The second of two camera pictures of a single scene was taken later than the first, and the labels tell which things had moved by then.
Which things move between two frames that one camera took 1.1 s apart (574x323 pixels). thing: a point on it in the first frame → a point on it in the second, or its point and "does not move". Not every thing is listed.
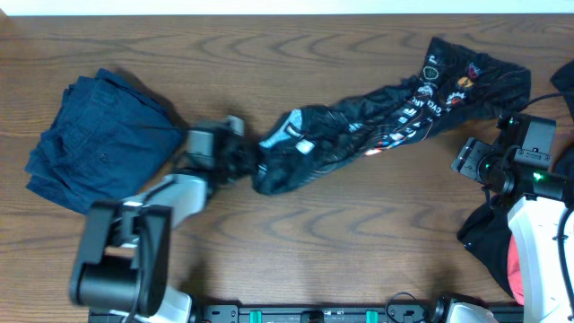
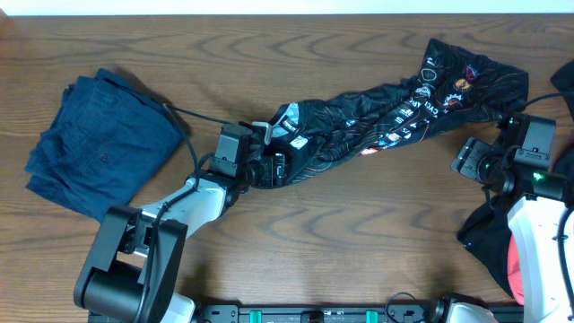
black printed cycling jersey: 450,82 does not move
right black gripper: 469,156 does not move
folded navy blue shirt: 107,139 does not move
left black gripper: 234,152 → 275,169
